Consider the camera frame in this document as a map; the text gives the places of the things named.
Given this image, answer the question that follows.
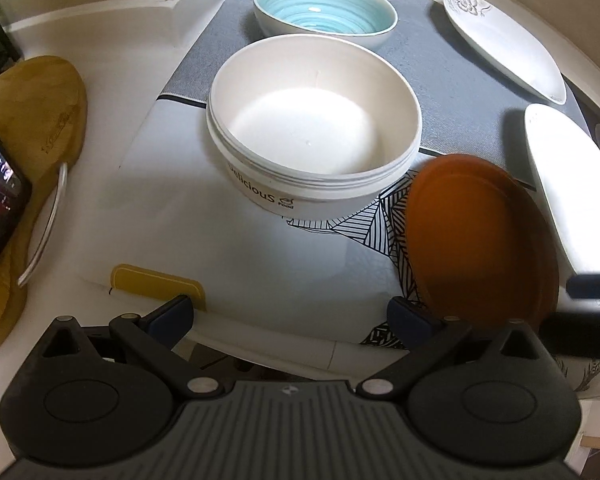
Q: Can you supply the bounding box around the brown round plate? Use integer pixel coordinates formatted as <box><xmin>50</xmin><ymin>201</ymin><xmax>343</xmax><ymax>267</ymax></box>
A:
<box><xmin>405</xmin><ymin>154</ymin><xmax>559</xmax><ymax>330</ymax></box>

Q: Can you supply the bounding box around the wooden cutting board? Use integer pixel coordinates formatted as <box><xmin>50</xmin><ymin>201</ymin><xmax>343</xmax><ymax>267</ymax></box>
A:
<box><xmin>0</xmin><ymin>55</ymin><xmax>87</xmax><ymax>345</ymax></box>

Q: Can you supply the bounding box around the grey cloth mat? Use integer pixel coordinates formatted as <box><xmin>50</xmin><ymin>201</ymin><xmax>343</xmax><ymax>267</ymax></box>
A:
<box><xmin>157</xmin><ymin>0</ymin><xmax>592</xmax><ymax>192</ymax></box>

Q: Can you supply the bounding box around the large white paper bowl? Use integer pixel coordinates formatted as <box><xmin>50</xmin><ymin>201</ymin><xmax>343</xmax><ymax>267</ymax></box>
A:
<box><xmin>207</xmin><ymin>35</ymin><xmax>422</xmax><ymax>220</ymax></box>

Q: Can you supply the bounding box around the white patterned placemat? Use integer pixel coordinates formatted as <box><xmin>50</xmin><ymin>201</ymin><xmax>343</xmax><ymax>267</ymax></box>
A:
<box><xmin>82</xmin><ymin>93</ymin><xmax>600</xmax><ymax>401</ymax></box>

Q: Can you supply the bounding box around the white square floral plate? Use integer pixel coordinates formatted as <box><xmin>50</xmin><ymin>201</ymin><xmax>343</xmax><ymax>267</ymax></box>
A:
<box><xmin>442</xmin><ymin>0</ymin><xmax>567</xmax><ymax>105</ymax></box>

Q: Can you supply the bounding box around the turquoise ceramic bowl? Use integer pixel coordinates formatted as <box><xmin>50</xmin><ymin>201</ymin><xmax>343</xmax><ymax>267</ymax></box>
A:
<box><xmin>252</xmin><ymin>0</ymin><xmax>399</xmax><ymax>50</ymax></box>

